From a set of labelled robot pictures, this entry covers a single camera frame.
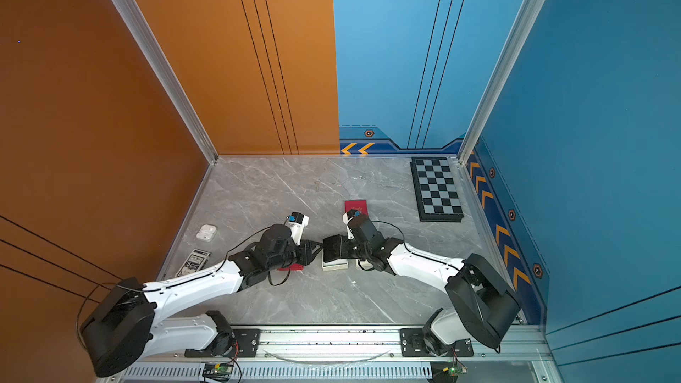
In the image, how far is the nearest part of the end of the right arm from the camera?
666mm

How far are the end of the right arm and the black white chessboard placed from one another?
360mm

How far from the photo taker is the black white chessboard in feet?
3.25
